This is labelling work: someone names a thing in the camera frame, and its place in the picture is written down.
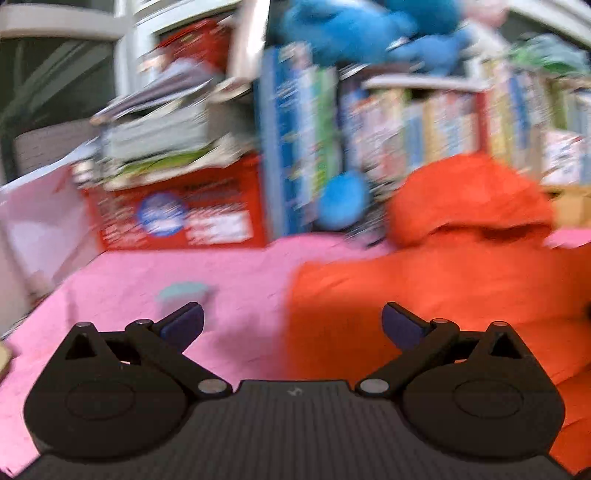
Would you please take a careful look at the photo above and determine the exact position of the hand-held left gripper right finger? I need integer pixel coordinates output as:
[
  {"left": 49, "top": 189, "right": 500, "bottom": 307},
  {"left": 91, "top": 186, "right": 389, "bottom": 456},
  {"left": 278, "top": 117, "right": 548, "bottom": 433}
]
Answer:
[{"left": 355, "top": 302, "right": 527, "bottom": 398}]

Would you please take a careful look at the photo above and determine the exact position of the miniature bicycle model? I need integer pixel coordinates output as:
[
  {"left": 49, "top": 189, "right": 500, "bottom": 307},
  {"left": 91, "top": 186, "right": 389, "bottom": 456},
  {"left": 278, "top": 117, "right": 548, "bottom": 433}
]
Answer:
[{"left": 346, "top": 203, "right": 393, "bottom": 247}]

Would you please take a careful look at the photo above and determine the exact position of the white printed box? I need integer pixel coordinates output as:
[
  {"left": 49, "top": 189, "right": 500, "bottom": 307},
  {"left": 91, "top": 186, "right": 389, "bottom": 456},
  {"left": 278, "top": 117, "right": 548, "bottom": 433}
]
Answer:
[{"left": 540, "top": 131, "right": 591, "bottom": 185}]

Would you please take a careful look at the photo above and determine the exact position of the white paper bag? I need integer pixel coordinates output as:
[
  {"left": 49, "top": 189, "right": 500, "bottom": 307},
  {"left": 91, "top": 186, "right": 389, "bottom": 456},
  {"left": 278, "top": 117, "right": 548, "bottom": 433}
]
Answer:
[{"left": 0, "top": 161, "right": 105, "bottom": 301}]

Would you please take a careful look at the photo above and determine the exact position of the wooden drawer organizer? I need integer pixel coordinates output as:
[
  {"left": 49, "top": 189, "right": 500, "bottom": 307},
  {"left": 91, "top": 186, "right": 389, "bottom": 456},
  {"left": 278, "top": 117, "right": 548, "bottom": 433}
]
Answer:
[{"left": 540, "top": 185, "right": 591, "bottom": 229}]

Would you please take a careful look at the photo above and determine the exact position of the red plastic crate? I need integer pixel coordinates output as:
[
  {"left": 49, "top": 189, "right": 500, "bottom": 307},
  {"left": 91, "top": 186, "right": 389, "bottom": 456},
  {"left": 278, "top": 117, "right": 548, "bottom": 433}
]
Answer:
[{"left": 83, "top": 154, "right": 269, "bottom": 252}]

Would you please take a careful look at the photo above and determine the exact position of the white shelf board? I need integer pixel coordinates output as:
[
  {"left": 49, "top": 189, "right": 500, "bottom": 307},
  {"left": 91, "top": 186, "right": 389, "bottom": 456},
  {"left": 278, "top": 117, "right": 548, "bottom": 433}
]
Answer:
[{"left": 362, "top": 76, "right": 490, "bottom": 93}]

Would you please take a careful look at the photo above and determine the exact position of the orange puffer jacket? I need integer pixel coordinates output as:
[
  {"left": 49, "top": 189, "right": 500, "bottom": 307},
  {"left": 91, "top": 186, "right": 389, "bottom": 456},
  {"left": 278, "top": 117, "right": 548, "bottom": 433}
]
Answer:
[{"left": 284, "top": 154, "right": 591, "bottom": 476}]

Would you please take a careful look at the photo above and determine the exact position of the stack of paper workbooks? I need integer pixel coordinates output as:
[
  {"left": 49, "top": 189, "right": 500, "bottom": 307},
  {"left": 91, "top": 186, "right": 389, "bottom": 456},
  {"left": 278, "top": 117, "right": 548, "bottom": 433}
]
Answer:
[{"left": 71, "top": 60, "right": 259, "bottom": 192}]

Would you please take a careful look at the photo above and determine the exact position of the pink patterned blanket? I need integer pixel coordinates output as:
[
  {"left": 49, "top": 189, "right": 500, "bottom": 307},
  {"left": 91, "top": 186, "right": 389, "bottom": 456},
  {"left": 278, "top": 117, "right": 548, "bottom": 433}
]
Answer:
[{"left": 0, "top": 228, "right": 591, "bottom": 478}]

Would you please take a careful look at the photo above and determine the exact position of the small blue plush ball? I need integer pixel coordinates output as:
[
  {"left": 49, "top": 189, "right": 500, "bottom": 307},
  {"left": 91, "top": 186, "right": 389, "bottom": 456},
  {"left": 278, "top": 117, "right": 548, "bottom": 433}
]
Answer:
[{"left": 316, "top": 171, "right": 370, "bottom": 232}]

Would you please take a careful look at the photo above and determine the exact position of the stack of teal cloths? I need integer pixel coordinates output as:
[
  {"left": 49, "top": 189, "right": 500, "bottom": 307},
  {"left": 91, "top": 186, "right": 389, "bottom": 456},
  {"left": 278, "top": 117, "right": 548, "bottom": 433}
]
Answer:
[{"left": 508, "top": 34, "right": 591, "bottom": 77}]

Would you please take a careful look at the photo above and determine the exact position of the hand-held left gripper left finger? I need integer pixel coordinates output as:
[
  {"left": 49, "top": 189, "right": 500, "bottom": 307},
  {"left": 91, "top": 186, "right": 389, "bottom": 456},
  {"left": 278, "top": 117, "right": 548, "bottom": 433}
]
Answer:
[{"left": 65, "top": 302, "right": 232, "bottom": 398}]

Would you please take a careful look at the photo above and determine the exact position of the blue cat plush toy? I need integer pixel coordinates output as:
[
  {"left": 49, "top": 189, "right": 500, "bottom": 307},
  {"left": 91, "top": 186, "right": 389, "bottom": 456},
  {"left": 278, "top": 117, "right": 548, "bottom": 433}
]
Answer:
[{"left": 383, "top": 0, "right": 462, "bottom": 35}]

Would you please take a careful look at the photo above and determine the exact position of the row of colourful books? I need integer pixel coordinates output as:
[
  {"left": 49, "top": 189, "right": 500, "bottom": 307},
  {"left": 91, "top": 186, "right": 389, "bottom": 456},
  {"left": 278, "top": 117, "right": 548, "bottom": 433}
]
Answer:
[{"left": 254, "top": 41, "right": 591, "bottom": 236}]

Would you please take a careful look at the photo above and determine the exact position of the rose gold laptop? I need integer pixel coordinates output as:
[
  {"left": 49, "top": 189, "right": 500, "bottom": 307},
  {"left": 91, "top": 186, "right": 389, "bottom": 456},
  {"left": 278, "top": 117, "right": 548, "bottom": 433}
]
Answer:
[{"left": 226, "top": 0, "right": 271, "bottom": 84}]

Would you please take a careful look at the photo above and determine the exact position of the red plastic basket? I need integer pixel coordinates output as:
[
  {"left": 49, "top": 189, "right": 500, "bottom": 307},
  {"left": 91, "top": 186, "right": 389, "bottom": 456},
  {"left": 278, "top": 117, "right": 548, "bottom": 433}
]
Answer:
[{"left": 139, "top": 18, "right": 232, "bottom": 75}]

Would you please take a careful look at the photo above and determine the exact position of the small pastel toy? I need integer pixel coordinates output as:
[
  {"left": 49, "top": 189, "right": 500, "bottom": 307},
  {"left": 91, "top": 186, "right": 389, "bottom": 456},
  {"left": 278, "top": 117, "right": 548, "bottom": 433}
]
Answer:
[{"left": 157, "top": 281, "right": 211, "bottom": 305}]

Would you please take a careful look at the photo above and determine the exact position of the plain blue plush toy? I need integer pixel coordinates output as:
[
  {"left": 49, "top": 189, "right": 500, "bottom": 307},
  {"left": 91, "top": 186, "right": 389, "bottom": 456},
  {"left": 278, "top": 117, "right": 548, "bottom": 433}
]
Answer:
[{"left": 281, "top": 0, "right": 476, "bottom": 77}]

